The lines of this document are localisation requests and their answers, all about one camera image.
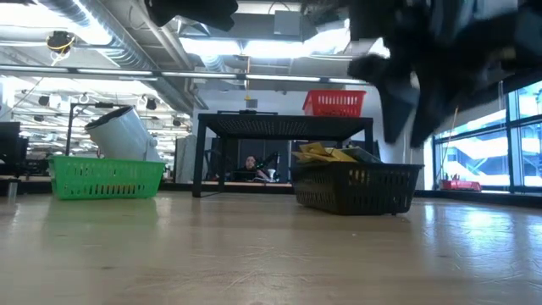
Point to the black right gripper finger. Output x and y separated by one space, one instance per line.
396 110
425 123

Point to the red plastic basket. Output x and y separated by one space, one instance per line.
334 103

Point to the black plastic basket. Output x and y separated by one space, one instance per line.
355 188

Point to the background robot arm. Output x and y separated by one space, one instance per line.
267 163

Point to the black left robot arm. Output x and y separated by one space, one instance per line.
195 10

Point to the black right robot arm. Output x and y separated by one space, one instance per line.
487 42

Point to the large glass window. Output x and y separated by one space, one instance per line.
487 156

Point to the red background tray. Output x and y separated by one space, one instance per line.
460 185

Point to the person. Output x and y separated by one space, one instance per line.
250 165

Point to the long ceiling light bar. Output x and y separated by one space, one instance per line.
211 75

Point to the white cylinder with black rim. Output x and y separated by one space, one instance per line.
123 135

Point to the green plastic basket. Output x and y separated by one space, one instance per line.
106 178

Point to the black round ceiling device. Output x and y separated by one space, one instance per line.
59 42

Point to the black background monitor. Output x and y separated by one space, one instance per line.
10 144

